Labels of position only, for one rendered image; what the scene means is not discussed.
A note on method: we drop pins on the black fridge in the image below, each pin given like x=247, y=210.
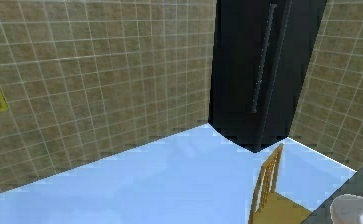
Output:
x=235, y=73

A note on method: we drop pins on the wooden slatted chair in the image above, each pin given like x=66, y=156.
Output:
x=272, y=203

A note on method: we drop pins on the dark grey table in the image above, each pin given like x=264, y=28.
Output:
x=350, y=186

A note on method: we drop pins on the white rounded object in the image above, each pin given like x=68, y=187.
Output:
x=352, y=210

